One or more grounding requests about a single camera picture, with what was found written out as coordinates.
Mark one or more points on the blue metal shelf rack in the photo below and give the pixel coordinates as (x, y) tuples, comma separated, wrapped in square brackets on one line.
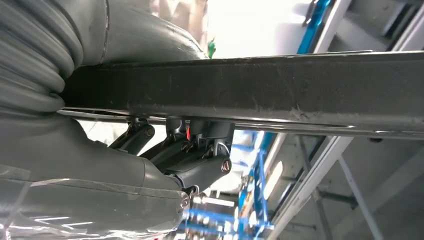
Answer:
[(261, 155)]

